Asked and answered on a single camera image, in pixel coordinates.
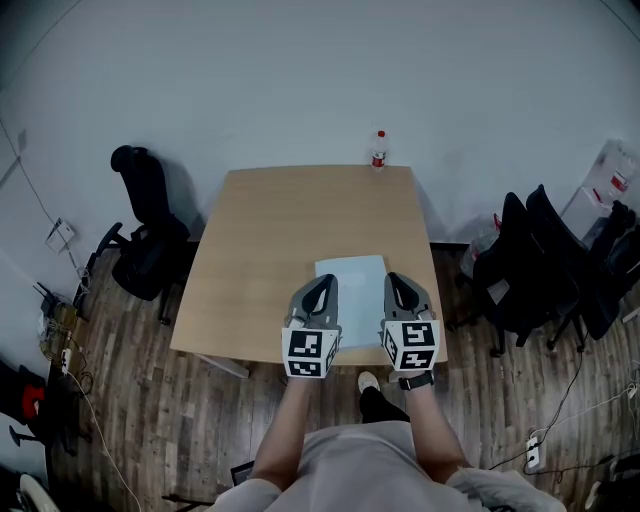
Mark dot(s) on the red and black bag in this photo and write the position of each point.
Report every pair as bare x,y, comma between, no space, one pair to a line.
32,402

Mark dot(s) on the black office chair with armrests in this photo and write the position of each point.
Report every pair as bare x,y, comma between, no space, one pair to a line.
145,235

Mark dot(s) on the clear bottle with red cap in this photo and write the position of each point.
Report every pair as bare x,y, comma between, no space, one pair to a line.
379,152

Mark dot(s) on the white cabinet with red labels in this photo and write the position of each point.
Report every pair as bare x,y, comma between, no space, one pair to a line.
607,185

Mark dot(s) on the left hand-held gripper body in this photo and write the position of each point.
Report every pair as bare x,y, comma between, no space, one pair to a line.
310,350

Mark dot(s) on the dark framed panel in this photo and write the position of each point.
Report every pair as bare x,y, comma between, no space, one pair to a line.
242,472

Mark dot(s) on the person's black trouser leg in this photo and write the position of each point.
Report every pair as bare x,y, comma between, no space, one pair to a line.
377,407

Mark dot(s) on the person's right forearm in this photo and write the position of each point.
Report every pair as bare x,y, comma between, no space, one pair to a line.
435,435

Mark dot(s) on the small white power strip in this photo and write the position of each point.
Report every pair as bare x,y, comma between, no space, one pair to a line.
66,361

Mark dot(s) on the grey table leg bar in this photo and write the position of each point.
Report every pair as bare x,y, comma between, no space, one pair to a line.
225,364

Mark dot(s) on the black router with antennas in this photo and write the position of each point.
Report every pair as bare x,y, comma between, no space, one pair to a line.
49,302

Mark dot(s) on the white item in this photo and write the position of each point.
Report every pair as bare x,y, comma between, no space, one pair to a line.
357,300

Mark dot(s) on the person's white shoe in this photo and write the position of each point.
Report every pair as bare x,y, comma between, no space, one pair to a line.
367,381

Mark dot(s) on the person's beige shirt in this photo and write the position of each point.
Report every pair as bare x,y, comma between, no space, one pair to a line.
370,470

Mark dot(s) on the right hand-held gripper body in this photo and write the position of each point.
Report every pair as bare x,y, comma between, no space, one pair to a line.
412,345

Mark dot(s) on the clear plastic bag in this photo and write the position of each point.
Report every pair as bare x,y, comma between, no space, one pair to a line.
480,247

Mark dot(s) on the person's left forearm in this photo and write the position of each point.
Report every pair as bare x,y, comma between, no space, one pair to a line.
282,435

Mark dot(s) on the black wristwatch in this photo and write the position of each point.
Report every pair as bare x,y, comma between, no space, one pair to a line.
416,381

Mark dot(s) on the white wall box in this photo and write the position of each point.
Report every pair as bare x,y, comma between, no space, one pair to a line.
60,235

